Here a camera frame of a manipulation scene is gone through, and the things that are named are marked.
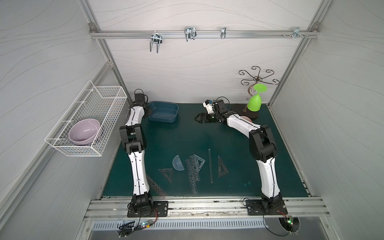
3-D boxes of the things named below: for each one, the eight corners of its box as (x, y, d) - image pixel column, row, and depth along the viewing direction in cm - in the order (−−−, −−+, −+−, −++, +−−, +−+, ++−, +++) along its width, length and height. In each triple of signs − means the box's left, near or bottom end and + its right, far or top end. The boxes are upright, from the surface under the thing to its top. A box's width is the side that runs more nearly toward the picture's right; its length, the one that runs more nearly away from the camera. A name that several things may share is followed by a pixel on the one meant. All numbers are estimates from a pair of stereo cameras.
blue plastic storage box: (148, 125, 113) (145, 117, 105) (152, 109, 124) (149, 101, 116) (177, 125, 113) (176, 117, 106) (179, 109, 124) (178, 101, 116)
